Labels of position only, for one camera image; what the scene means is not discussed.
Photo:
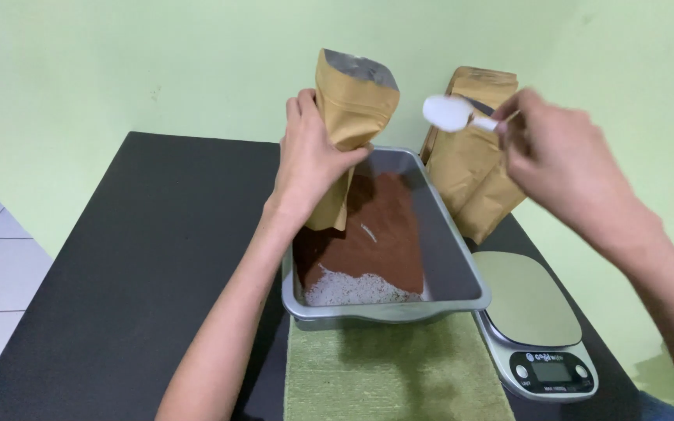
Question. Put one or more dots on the white plastic spoon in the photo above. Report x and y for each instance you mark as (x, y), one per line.
(451, 114)

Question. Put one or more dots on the person's right hand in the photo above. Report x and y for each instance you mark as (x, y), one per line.
(559, 158)

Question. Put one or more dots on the white granulated powder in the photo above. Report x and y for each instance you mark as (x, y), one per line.
(354, 289)

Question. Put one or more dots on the grey metal baking tray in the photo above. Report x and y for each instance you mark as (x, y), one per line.
(430, 257)

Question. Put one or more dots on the brown coffee powder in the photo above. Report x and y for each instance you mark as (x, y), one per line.
(381, 234)

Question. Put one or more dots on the person's left hand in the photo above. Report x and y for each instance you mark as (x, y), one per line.
(308, 163)

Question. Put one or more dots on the person's right fingers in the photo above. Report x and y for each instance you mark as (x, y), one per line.
(512, 126)

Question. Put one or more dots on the brown kraft pouch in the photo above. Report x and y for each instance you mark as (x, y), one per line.
(351, 126)

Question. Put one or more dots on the silver digital kitchen scale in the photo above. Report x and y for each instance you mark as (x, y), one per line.
(533, 327)

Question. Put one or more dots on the green cloth mat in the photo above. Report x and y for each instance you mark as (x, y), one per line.
(395, 374)

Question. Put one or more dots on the stack of brown kraft pouches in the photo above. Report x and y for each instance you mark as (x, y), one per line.
(471, 169)

